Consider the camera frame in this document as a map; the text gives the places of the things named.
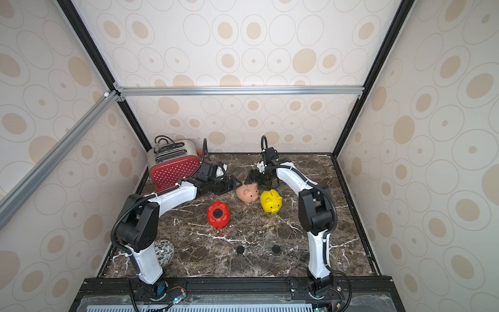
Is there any pink piggy bank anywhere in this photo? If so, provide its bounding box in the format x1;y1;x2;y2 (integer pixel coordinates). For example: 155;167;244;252
236;183;259;204

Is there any red piggy bank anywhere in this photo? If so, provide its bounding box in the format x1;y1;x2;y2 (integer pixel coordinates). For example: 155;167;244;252
207;201;230;230

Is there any black round plug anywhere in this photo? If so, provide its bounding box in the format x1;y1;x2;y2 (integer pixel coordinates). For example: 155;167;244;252
272;245;281;254
213;209;224;220
236;246;245;255

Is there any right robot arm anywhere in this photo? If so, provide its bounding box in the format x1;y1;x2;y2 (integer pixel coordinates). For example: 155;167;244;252
246;147;338;292

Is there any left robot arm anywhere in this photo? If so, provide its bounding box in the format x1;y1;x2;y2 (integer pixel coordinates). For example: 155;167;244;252
110;161;242;285

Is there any yellow piggy bank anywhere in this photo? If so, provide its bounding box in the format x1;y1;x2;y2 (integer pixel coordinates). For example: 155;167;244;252
260;190;283;213

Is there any red metal toaster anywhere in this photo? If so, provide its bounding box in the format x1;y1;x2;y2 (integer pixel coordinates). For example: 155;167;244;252
147;135;201;192

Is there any speckled stone egg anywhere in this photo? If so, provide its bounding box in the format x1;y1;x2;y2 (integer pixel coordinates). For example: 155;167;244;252
153;239;175;268

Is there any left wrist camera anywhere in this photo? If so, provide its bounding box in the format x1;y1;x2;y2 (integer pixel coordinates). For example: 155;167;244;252
216;164;227;177

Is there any horizontal aluminium rail back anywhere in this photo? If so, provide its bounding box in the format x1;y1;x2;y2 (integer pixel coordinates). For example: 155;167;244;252
118;85;364;96

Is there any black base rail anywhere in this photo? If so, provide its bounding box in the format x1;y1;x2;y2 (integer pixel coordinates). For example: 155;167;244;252
70;276;404;311

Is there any diagonal aluminium rail left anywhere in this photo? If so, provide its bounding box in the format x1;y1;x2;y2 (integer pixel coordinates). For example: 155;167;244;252
1;90;118;227

